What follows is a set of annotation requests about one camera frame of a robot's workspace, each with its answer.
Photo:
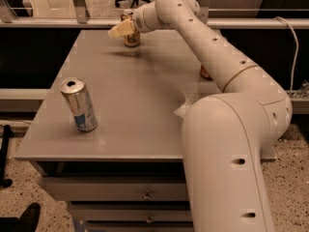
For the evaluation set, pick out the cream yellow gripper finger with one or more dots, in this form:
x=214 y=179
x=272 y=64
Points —
x=124 y=28

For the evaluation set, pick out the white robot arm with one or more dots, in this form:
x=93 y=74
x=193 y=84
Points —
x=225 y=135

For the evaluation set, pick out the gold brown soda can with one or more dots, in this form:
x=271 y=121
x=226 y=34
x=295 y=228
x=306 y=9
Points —
x=133 y=39

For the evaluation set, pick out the silver blue energy drink can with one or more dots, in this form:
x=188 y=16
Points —
x=78 y=99

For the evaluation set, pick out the orange cola can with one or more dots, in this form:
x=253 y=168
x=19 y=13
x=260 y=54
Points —
x=205 y=74

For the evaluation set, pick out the grey drawer cabinet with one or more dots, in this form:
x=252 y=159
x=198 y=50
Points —
x=141 y=96

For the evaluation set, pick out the white railing bar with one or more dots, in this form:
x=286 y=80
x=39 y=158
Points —
x=214 y=23

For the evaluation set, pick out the top grey drawer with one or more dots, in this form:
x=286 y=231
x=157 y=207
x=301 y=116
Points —
x=115 y=188

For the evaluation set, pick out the grey drawer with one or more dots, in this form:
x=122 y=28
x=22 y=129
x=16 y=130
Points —
x=115 y=188
x=139 y=227
x=131 y=212

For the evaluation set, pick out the middle grey drawer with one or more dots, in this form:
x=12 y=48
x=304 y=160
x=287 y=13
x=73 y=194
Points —
x=131 y=212

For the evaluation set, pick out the bottom grey drawer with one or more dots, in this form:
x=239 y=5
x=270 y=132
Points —
x=139 y=227

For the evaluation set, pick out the black stand base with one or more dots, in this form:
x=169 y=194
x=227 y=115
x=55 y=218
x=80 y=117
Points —
x=7 y=135

